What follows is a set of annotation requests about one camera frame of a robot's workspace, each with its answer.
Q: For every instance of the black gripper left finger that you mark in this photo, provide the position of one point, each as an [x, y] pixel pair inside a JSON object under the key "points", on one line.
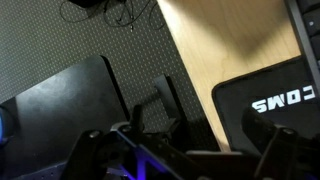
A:
{"points": [[150, 150]]}

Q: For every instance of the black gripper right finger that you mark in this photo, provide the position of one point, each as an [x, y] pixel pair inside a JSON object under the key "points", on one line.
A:
{"points": [[286, 150]]}

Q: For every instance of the black desk mat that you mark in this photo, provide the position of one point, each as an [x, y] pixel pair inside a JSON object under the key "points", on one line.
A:
{"points": [[246, 93]]}

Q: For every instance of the wooden desk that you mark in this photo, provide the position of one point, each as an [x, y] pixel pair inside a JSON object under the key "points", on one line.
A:
{"points": [[233, 36]]}

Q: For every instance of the black metal bracket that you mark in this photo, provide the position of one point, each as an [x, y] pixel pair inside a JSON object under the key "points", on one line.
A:
{"points": [[168, 96]]}

